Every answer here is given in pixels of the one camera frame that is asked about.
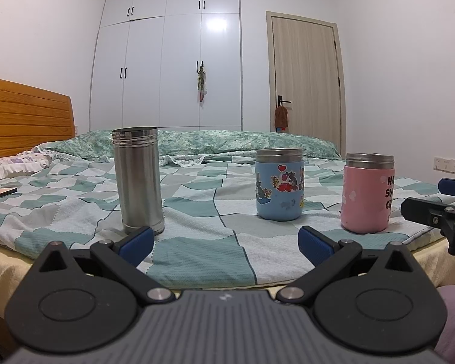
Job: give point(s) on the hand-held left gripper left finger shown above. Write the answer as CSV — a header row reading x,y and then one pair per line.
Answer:
x,y
138,243

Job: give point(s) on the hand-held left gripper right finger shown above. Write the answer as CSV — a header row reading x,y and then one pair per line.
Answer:
x,y
314,244

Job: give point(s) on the pink cup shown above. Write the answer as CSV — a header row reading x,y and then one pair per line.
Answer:
x,y
364,197

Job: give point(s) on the tall steel cup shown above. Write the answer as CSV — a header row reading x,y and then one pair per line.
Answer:
x,y
138,178

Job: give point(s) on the blue cartoon cup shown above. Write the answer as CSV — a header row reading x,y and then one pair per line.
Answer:
x,y
280,185

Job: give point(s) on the green checkered blanket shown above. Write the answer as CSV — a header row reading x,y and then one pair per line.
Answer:
x,y
212,212

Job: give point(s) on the green floral quilt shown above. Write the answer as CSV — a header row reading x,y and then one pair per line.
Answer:
x,y
220,142

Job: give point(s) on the brown hanging cloth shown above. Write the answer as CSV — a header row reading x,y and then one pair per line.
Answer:
x,y
281,118

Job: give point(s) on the yellow bed sheet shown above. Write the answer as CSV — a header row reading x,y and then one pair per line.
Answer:
x,y
3,269

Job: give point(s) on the frilled floral pillow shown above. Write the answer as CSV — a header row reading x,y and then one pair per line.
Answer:
x,y
11,165

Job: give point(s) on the light wooden door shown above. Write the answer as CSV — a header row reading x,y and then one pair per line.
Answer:
x,y
307,76

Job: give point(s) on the wooden headboard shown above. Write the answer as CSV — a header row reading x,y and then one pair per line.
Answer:
x,y
22,117

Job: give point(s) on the hanging ornament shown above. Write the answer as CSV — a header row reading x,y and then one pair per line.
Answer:
x,y
201,81

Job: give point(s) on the white wardrobe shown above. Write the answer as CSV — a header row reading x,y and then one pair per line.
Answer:
x,y
155,64

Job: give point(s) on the white wall socket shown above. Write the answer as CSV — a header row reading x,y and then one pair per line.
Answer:
x,y
446,163

